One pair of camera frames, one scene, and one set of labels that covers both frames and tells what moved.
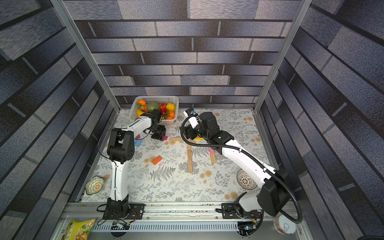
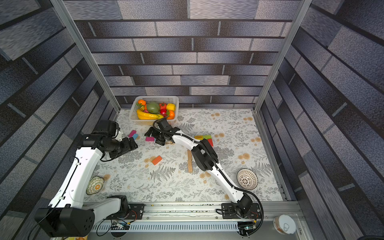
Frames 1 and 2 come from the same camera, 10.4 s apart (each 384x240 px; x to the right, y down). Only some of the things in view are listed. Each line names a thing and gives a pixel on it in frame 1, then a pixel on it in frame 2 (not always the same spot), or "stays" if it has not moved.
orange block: (157, 160) stays
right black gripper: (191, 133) → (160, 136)
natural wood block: (190, 166) stays
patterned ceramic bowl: (94, 185) stays
